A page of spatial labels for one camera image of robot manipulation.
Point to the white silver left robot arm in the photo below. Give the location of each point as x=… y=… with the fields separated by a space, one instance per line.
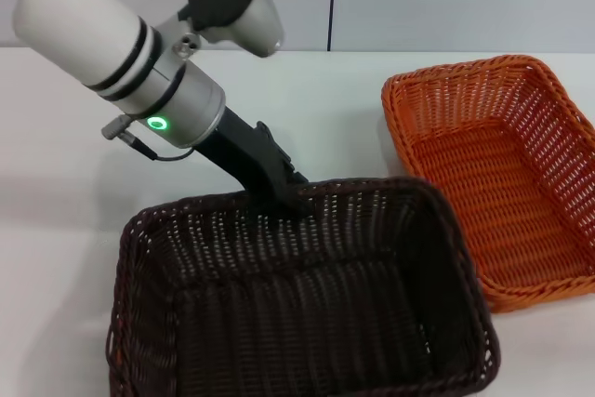
x=70 y=11

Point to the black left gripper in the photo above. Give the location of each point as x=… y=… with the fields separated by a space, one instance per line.
x=246 y=155

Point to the orange wicker basket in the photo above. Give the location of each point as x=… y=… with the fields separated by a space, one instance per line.
x=502 y=192

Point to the dark brown wicker basket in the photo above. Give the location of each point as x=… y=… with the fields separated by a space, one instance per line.
x=302 y=313

